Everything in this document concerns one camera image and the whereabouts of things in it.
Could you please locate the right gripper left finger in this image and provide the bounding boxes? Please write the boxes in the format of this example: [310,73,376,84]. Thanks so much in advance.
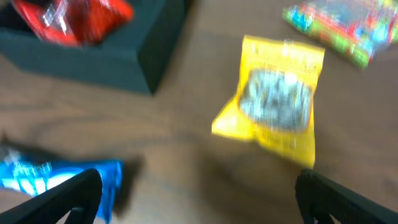
[1,169,102,224]

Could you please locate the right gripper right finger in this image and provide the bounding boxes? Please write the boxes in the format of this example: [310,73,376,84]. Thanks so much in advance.
[295,169,397,224]

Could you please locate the blue Oreo cookie pack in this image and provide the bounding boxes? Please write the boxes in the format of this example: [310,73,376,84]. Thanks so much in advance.
[1,146,123,223]

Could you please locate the yellow snack bag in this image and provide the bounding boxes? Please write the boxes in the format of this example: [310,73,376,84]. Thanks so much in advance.
[211,35,325,169]

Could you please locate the red candy bag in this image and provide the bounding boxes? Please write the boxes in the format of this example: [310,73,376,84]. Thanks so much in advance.
[11,0,134,47]

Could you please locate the green Haribo gummy bag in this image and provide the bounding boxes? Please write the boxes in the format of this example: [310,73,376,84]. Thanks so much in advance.
[282,0,397,68]

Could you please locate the black open gift box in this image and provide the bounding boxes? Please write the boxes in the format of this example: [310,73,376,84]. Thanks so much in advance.
[1,0,192,95]

